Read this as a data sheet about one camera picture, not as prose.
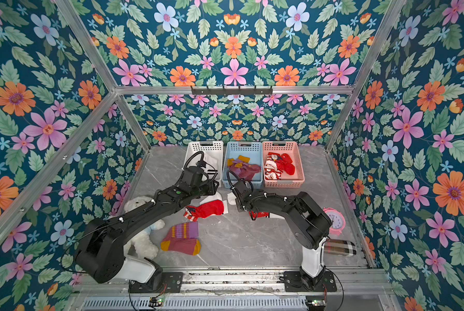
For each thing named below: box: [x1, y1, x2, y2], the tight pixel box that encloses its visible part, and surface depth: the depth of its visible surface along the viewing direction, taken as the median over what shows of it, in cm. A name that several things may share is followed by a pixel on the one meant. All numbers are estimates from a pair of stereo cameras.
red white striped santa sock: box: [264, 151, 283, 181], surface depth 106 cm
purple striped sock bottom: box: [228, 158, 262, 182], surface depth 106 cm
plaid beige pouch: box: [323, 239, 358, 258], surface depth 80 cm
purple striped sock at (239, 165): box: [226, 154, 253, 176], surface depth 107 cm
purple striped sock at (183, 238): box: [160, 221, 202, 256], surface depth 85 cm
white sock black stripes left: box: [199, 191, 229, 215], surface depth 97 cm
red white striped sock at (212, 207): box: [183, 199, 225, 222], surface depth 94 cm
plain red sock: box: [275, 152, 296, 176], surface depth 110 cm
